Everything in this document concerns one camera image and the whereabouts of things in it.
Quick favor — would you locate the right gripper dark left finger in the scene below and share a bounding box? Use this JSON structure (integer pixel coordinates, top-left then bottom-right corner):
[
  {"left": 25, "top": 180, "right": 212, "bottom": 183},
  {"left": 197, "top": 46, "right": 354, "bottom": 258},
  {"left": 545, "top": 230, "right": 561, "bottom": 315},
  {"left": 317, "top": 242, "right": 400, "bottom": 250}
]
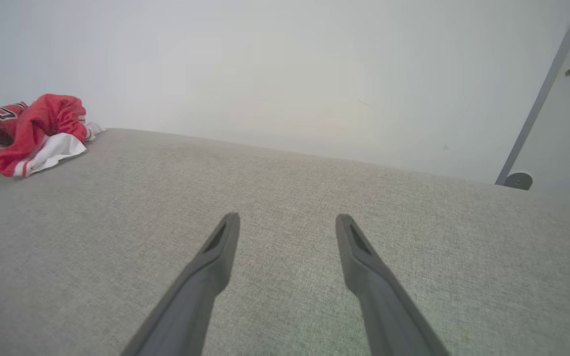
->
[{"left": 121, "top": 213, "right": 241, "bottom": 356}]

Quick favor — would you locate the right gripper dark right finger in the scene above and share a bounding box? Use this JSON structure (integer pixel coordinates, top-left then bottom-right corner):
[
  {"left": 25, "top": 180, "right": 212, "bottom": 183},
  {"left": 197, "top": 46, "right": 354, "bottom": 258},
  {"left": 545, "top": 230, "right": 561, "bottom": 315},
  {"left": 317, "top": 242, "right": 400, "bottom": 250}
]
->
[{"left": 335, "top": 214, "right": 449, "bottom": 356}]

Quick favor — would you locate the red basketball jersey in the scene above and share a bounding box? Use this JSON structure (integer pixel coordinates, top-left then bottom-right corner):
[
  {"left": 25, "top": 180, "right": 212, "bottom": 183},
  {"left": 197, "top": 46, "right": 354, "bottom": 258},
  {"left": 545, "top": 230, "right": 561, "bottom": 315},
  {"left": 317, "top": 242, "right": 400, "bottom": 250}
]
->
[{"left": 0, "top": 94, "right": 106, "bottom": 178}]

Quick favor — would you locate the round grey door stopper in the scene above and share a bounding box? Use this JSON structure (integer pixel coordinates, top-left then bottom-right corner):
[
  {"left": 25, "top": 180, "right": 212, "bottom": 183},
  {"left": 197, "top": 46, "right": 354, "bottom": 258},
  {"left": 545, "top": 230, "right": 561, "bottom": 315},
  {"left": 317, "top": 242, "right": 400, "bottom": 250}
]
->
[{"left": 505, "top": 171, "right": 533, "bottom": 191}]

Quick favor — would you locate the grey vertical trim strip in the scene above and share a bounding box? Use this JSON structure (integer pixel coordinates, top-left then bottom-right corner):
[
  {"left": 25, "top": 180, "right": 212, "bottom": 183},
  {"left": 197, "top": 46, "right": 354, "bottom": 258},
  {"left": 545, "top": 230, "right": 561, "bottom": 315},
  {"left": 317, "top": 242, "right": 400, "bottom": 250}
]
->
[{"left": 495, "top": 0, "right": 570, "bottom": 186}]

